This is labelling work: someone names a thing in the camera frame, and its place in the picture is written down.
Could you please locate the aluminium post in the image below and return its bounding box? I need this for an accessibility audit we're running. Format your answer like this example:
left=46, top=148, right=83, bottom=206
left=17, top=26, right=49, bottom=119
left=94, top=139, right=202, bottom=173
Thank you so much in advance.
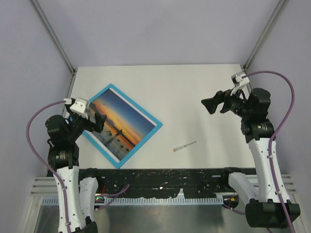
left=242, top=0, right=290, bottom=72
left=29, top=0, right=76, bottom=75

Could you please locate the right aluminium post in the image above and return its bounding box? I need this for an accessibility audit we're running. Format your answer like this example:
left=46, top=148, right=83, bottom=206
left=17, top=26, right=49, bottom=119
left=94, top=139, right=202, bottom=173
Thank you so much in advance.
left=242, top=0, right=290, bottom=72

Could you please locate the sunset photo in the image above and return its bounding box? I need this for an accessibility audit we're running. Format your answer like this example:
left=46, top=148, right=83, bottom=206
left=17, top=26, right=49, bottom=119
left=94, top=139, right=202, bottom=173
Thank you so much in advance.
left=85, top=88, right=156, bottom=161

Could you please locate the small screwdriver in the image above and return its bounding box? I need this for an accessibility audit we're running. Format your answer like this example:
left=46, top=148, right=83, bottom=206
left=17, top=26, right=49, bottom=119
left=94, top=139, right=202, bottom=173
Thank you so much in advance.
left=173, top=141, right=197, bottom=152

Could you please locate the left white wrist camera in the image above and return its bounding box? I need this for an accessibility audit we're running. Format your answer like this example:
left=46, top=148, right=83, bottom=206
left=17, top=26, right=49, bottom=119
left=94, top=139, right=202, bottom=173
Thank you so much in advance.
left=64, top=98, right=89, bottom=118

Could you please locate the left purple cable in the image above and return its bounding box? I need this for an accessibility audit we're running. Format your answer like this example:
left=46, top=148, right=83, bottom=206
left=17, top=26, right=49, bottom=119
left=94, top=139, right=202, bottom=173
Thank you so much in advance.
left=26, top=100, right=73, bottom=233

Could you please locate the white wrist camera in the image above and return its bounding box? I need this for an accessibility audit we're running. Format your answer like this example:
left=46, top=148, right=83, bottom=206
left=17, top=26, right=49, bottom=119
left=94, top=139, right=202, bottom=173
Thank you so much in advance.
left=64, top=98, right=89, bottom=118
left=230, top=72, right=250, bottom=96

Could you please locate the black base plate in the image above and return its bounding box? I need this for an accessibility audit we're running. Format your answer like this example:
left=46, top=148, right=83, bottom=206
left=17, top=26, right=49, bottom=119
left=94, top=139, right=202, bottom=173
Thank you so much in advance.
left=46, top=167, right=258, bottom=199

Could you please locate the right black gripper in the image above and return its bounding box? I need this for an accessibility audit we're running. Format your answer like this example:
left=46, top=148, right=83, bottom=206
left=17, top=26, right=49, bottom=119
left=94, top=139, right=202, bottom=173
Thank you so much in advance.
left=202, top=84, right=253, bottom=118

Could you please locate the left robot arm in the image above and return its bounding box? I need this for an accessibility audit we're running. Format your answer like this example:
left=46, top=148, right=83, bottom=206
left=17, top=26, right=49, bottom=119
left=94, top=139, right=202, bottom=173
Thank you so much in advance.
left=46, top=113, right=106, bottom=233

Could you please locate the blue picture frame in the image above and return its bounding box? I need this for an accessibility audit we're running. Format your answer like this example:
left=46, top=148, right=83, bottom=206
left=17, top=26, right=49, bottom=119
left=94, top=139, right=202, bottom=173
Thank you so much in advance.
left=82, top=83, right=163, bottom=170

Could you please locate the perforated cable duct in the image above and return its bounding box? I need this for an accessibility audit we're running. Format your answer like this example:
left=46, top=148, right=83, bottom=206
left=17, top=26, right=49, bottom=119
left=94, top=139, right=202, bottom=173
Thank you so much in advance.
left=41, top=196, right=224, bottom=206

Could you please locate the left aluminium post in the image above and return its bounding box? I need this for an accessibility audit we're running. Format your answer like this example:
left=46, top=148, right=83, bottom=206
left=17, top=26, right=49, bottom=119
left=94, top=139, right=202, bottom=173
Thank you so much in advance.
left=29, top=0, right=76, bottom=75

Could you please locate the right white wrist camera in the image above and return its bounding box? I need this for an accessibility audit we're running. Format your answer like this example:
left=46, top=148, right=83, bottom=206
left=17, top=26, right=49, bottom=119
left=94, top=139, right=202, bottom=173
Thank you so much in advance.
left=230, top=72, right=250, bottom=96

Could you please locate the aluminium rail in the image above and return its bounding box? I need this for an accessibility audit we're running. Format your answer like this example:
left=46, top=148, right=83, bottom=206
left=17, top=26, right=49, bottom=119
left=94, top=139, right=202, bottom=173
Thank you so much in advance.
left=30, top=175, right=296, bottom=197

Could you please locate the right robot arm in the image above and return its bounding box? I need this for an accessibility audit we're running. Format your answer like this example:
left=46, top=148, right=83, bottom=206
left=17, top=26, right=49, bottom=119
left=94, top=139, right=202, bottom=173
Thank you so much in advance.
left=201, top=88, right=301, bottom=229

